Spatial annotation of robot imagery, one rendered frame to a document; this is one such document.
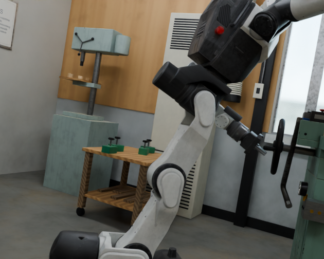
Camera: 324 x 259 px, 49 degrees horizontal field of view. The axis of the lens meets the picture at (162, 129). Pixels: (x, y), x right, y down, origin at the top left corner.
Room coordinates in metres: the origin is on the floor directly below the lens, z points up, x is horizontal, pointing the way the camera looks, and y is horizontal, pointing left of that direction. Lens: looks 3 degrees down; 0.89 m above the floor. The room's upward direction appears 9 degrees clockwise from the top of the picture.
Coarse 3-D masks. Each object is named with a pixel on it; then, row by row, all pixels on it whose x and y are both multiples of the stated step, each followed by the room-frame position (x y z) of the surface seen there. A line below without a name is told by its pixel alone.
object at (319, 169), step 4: (312, 156) 1.81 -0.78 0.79; (316, 156) 1.68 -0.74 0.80; (308, 160) 1.95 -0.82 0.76; (312, 160) 1.78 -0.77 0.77; (316, 160) 1.64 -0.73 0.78; (320, 160) 1.55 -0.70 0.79; (308, 164) 1.92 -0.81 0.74; (312, 164) 1.76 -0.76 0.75; (316, 164) 1.62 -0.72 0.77; (320, 164) 1.55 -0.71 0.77; (308, 168) 1.89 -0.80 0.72; (312, 168) 1.73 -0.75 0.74; (316, 168) 1.60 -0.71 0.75; (320, 168) 1.55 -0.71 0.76; (312, 172) 1.71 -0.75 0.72; (316, 172) 1.58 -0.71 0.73; (320, 172) 1.55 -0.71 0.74; (316, 176) 1.56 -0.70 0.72; (320, 176) 1.55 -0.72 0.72
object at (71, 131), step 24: (72, 48) 3.54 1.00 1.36; (96, 48) 3.42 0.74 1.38; (120, 48) 3.34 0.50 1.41; (96, 72) 3.48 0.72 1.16; (72, 120) 3.29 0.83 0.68; (96, 120) 3.48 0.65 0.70; (72, 144) 3.28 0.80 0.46; (96, 144) 3.33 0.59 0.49; (48, 168) 3.37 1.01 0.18; (72, 168) 3.26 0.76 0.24; (96, 168) 3.39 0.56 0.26; (72, 192) 3.24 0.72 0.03
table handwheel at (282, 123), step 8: (280, 120) 1.77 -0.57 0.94; (280, 128) 1.71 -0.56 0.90; (280, 136) 1.68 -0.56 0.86; (280, 144) 1.68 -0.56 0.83; (280, 152) 1.68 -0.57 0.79; (296, 152) 1.77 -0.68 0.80; (304, 152) 1.76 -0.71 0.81; (312, 152) 1.75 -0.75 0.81; (272, 160) 1.91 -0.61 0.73; (272, 168) 1.73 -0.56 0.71
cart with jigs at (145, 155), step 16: (112, 144) 2.75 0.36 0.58; (144, 144) 2.86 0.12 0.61; (128, 160) 2.49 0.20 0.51; (144, 160) 2.52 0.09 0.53; (144, 176) 2.46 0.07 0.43; (80, 192) 2.68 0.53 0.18; (96, 192) 2.78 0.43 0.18; (112, 192) 2.86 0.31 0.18; (128, 192) 2.87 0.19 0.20; (144, 192) 2.49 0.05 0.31; (80, 208) 2.68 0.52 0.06; (128, 208) 2.50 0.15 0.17
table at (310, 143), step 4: (320, 136) 1.65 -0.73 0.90; (300, 140) 1.67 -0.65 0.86; (304, 140) 1.67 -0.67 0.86; (308, 140) 1.66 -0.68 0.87; (320, 140) 1.63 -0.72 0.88; (300, 144) 1.67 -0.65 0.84; (304, 144) 1.67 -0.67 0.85; (308, 144) 1.66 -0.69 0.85; (312, 144) 1.66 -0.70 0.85; (316, 144) 1.65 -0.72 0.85; (320, 144) 1.61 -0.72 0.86; (320, 148) 1.59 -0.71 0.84
